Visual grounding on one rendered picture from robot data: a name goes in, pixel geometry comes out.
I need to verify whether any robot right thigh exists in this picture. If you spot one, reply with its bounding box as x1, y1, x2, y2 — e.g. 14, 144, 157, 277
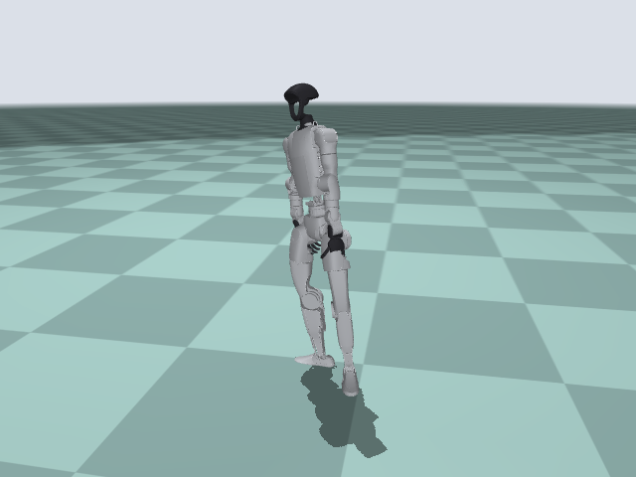
289, 223, 324, 309

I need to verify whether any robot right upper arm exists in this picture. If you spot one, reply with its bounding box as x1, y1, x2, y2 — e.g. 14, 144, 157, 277
283, 136, 297, 193

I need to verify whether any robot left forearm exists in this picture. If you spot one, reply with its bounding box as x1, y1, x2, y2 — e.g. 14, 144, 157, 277
323, 175, 343, 236

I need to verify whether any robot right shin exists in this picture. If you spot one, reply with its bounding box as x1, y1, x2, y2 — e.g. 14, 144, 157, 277
299, 290, 326, 360

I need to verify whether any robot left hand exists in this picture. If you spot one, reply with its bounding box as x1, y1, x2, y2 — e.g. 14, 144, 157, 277
320, 225, 345, 258

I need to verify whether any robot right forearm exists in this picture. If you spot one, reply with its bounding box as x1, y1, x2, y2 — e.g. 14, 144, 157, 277
287, 189, 304, 225

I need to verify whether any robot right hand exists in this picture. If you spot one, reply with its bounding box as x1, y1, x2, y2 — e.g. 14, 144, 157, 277
293, 220, 321, 254

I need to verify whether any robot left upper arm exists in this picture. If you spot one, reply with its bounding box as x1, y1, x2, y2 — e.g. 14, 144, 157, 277
314, 128, 338, 192

